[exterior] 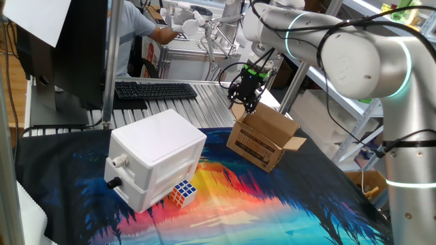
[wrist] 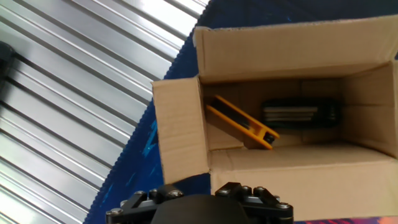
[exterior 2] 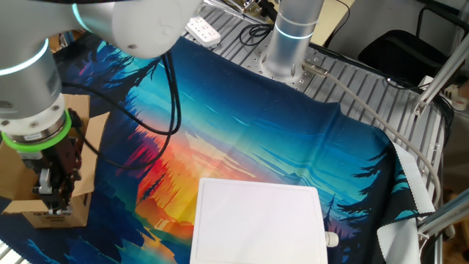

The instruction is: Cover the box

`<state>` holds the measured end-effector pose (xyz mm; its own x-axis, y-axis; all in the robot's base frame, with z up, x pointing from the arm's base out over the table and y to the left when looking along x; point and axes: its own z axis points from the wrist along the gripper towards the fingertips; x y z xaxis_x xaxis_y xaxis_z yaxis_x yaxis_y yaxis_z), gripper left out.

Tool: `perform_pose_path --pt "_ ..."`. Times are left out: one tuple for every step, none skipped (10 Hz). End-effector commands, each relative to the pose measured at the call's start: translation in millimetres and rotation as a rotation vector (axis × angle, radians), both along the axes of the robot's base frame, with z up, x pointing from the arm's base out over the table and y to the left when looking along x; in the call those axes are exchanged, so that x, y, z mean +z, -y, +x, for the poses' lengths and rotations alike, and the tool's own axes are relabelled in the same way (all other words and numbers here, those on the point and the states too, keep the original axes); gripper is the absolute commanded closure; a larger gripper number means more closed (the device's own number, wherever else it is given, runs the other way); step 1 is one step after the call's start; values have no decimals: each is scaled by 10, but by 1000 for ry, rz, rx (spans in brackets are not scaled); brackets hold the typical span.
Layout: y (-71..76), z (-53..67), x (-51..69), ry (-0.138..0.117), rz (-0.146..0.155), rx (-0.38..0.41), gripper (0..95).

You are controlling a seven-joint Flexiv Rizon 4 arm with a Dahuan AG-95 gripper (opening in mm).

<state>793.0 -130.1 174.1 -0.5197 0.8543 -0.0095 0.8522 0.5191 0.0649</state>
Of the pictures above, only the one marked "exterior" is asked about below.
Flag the green plastic bottle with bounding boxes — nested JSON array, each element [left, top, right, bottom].
[[390, 0, 415, 20]]

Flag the white plastic drawer cabinet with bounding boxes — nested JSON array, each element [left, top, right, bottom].
[[104, 108, 208, 214]]

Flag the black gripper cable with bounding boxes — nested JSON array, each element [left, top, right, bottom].
[[217, 0, 436, 159]]

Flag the white articulated support linkage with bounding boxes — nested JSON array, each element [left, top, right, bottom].
[[200, 15, 246, 69]]

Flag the black mouse pad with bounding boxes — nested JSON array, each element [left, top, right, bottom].
[[112, 96, 149, 111]]

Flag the bystander torso light blue shirt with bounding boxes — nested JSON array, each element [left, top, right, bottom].
[[115, 0, 157, 78]]

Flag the aluminium equipment case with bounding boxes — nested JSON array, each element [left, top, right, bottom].
[[157, 44, 239, 82]]

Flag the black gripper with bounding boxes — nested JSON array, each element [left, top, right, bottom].
[[227, 74, 268, 114]]

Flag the green wrist flange ring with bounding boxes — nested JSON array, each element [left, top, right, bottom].
[[242, 63, 272, 79]]

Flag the white robotic hand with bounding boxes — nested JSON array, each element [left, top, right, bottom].
[[159, 1, 207, 37]]

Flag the black office chair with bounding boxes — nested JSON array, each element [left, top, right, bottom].
[[128, 44, 159, 79]]

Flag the white metal shelf rack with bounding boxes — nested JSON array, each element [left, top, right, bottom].
[[282, 0, 436, 171]]

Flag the bystander bare forearm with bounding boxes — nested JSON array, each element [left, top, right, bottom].
[[149, 26, 180, 46]]

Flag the round black disc device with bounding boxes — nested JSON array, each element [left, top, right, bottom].
[[196, 5, 214, 18]]

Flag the black computer keyboard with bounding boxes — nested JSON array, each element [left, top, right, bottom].
[[114, 80, 198, 101]]

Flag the black computer monitor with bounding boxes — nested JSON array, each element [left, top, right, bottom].
[[15, 0, 109, 129]]

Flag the Rubik's cube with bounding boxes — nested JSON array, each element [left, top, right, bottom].
[[169, 179, 198, 210]]

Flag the colourful forest print tablecloth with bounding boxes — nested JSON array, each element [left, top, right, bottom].
[[13, 127, 394, 245]]

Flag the white paper sheet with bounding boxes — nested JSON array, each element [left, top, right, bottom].
[[2, 0, 72, 48]]

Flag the white foam blocks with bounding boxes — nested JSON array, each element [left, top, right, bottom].
[[289, 88, 379, 157]]

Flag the black monitor cable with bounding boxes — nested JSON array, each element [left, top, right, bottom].
[[20, 117, 103, 139]]

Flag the brown cardboard box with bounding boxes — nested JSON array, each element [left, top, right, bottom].
[[226, 101, 307, 174]]

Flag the pale yellow bottle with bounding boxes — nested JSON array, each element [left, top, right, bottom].
[[407, 0, 423, 25]]

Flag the red white carton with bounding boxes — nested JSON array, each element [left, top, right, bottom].
[[140, 35, 163, 79]]

